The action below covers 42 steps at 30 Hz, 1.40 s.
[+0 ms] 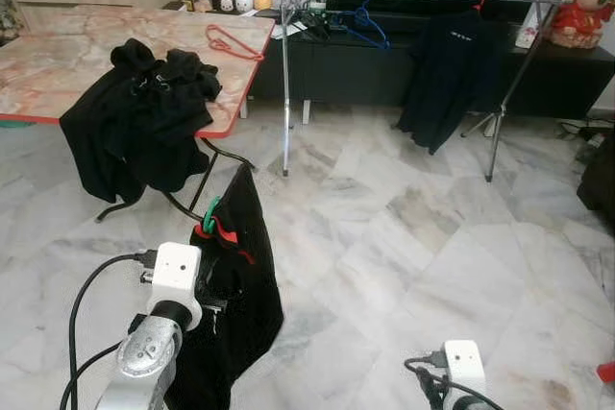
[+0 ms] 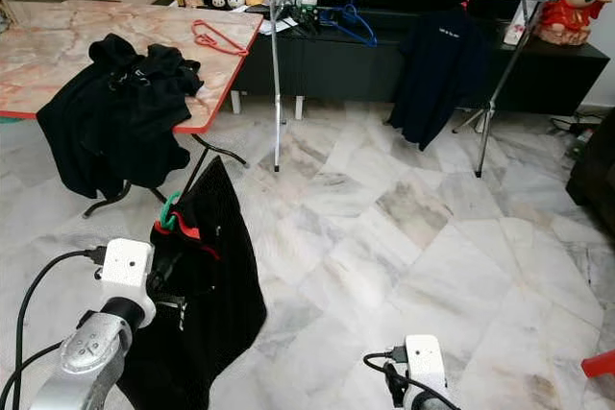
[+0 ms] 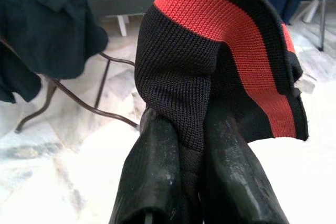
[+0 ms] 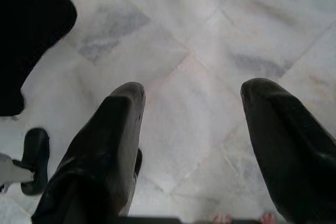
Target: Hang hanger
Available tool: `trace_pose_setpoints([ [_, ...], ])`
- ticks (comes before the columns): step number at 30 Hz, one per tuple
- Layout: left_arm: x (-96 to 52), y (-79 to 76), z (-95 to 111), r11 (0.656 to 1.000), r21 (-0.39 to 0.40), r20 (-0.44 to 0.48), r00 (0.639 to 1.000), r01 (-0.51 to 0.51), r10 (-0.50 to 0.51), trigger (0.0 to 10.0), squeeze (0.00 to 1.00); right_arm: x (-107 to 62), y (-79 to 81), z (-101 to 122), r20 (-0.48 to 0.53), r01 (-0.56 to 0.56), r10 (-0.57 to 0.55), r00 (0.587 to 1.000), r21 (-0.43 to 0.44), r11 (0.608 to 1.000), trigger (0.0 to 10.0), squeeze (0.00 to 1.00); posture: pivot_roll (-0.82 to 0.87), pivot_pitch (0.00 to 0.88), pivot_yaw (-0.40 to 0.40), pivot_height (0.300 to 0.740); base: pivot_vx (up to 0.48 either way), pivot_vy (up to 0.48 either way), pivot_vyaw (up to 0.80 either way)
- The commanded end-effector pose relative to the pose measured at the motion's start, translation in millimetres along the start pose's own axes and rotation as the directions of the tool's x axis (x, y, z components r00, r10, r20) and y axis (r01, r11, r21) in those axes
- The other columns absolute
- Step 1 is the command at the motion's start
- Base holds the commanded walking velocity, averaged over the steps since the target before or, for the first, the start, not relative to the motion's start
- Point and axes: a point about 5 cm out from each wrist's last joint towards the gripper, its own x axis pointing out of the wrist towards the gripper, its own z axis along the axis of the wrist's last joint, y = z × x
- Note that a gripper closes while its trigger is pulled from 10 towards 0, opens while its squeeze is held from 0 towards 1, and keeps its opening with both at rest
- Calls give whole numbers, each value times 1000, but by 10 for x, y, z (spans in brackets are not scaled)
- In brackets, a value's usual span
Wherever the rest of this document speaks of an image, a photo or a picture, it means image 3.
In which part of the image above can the silver metal clothes rack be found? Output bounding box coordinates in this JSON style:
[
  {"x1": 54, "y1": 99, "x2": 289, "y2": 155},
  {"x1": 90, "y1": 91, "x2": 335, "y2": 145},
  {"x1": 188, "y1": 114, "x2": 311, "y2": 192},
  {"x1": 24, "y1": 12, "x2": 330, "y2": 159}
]
[{"x1": 288, "y1": 0, "x2": 336, "y2": 51}]

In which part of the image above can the black shirt red striped collar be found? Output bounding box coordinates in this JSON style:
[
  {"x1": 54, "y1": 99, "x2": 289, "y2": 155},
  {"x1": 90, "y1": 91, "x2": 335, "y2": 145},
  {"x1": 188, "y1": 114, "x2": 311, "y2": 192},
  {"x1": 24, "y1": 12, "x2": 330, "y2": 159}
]
[{"x1": 133, "y1": 0, "x2": 310, "y2": 224}]

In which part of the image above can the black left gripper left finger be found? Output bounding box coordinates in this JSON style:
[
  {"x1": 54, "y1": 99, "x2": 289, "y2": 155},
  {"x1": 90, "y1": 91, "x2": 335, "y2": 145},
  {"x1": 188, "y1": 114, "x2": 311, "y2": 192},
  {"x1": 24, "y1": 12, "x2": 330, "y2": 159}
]
[{"x1": 109, "y1": 108, "x2": 190, "y2": 224}]

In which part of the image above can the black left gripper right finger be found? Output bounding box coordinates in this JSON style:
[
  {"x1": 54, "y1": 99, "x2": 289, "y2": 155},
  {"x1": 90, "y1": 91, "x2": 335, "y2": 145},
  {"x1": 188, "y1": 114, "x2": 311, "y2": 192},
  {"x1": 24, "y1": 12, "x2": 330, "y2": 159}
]
[{"x1": 202, "y1": 113, "x2": 289, "y2": 224}]

